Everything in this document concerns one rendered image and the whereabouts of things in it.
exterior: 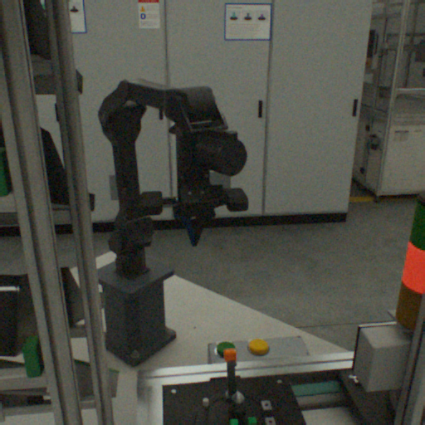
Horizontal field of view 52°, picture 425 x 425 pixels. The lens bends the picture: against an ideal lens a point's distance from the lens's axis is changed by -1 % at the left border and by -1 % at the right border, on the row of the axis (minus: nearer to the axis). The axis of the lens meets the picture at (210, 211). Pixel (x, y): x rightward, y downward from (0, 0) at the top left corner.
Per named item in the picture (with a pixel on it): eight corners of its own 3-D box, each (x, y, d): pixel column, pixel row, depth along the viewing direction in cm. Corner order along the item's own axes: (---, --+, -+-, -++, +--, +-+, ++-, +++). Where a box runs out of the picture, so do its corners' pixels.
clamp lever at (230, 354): (225, 392, 76) (223, 349, 76) (236, 390, 76) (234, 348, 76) (228, 400, 73) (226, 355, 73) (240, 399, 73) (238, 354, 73)
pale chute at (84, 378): (43, 393, 77) (48, 367, 78) (116, 397, 76) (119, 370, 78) (-48, 391, 51) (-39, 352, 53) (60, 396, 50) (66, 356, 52)
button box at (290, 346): (207, 363, 96) (207, 341, 94) (299, 356, 99) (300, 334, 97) (211, 387, 90) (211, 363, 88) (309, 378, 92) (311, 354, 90)
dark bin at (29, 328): (22, 305, 68) (25, 257, 68) (105, 307, 67) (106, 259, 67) (-121, 351, 40) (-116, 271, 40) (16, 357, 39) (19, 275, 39)
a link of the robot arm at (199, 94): (98, 124, 89) (95, 70, 85) (134, 119, 94) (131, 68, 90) (181, 159, 69) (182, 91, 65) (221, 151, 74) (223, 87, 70)
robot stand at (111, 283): (139, 315, 120) (134, 251, 113) (178, 337, 112) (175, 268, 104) (96, 342, 110) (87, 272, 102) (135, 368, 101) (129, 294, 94)
